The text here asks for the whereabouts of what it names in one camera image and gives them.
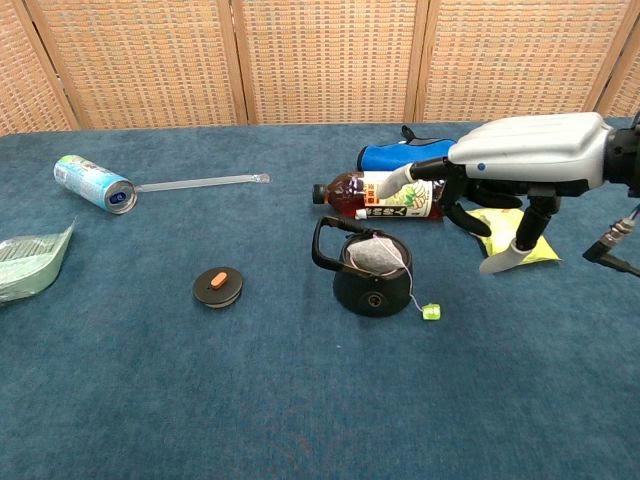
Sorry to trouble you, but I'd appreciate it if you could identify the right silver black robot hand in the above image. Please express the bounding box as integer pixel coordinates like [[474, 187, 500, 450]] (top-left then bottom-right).
[[375, 112, 614, 275]]

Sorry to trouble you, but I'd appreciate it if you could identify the tea bag with string tag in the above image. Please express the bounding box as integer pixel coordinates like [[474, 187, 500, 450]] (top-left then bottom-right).
[[348, 237, 444, 323]]

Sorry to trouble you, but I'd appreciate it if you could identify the brown tea plastic bottle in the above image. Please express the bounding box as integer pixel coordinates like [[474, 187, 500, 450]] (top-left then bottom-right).
[[312, 170, 451, 222]]

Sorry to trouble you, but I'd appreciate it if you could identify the black lid orange knob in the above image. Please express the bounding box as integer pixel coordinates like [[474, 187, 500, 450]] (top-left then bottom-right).
[[192, 266, 245, 310]]

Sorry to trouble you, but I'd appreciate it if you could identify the yellow-green snack packet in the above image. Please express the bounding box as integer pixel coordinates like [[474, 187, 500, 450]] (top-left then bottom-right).
[[464, 207, 562, 264]]

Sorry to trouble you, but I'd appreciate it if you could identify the blue mitt glove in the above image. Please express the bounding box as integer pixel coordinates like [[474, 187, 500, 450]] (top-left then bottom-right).
[[356, 124, 459, 174]]

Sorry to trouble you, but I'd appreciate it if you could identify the woven wooden folding screen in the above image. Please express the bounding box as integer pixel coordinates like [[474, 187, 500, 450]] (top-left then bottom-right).
[[0, 0, 640, 132]]

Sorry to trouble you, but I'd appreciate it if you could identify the clear wrapped drinking straw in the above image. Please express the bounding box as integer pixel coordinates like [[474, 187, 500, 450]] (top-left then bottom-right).
[[134, 172, 272, 194]]

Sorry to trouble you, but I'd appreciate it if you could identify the blue table cloth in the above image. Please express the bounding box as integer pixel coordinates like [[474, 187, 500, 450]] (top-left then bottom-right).
[[0, 117, 640, 480]]

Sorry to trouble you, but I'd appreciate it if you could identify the light blue drink can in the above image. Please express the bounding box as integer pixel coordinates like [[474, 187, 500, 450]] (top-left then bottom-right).
[[53, 154, 138, 216]]

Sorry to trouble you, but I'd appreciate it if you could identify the pale green foil packet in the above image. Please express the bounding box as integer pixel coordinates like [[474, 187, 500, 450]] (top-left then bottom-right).
[[0, 216, 79, 306]]

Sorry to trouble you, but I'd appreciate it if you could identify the black teapot with handle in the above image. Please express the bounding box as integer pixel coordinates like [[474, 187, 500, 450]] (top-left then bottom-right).
[[311, 215, 415, 317]]

